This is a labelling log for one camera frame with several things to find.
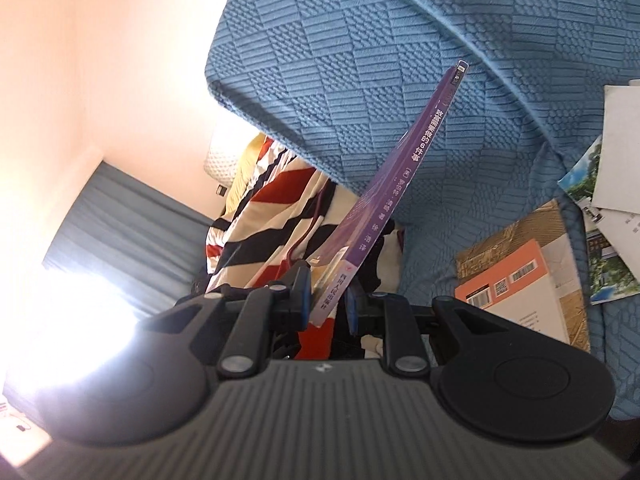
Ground blue textured sofa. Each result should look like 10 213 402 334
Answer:
205 0 640 421

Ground orange-backed book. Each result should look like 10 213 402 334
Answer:
454 239 572 347

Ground purple book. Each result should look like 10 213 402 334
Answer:
309 60 471 329

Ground landscape photo booklet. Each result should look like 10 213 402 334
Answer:
557 135 640 307

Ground yellow pillow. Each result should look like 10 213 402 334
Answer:
232 132 281 211

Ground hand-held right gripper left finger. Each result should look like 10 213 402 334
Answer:
145 261 314 379

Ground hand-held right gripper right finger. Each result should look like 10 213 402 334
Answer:
344 280 507 377

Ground white textured pillow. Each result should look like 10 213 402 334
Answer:
202 122 243 196

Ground red cable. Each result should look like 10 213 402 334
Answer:
285 180 333 271

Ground gold brown book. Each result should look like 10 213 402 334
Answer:
455 199 592 356

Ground white paperback book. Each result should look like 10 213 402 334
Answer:
591 85 640 211

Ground striped blanket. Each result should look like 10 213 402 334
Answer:
192 132 406 361

